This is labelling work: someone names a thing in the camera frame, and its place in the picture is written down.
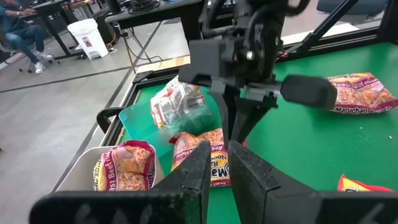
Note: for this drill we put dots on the wooden table side board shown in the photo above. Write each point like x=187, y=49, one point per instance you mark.
x=164, y=64

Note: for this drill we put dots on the small white plastic bin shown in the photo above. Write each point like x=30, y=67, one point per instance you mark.
x=77, y=174

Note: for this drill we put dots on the red Maruchan noodle packet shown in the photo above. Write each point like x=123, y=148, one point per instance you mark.
x=189, y=146
x=130, y=165
x=363, y=93

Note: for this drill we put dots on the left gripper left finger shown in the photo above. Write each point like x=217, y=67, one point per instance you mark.
x=186, y=199

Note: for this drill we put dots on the black aluminium table frame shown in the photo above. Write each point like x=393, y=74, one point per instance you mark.
x=146, y=77

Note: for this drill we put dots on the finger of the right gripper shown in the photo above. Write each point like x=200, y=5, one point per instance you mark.
x=245, y=118
x=225, y=109

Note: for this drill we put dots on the white pedal trash bin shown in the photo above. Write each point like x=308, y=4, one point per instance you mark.
x=90, y=43

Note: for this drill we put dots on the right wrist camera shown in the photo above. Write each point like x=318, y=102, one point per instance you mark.
x=208, y=57

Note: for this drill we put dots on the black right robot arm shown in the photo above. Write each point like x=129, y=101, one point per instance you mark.
x=273, y=7

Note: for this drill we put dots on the orange Maruchan noodle packet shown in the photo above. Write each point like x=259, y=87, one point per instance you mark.
x=351, y=186
x=174, y=102

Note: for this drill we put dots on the black desk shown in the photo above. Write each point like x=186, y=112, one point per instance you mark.
x=53, y=6
x=174, y=7

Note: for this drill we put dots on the person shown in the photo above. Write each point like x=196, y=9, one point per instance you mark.
x=21, y=35

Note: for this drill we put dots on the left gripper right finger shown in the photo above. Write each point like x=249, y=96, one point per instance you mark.
x=264, y=202

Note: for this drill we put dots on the black curved bracket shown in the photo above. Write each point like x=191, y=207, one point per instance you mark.
x=104, y=116

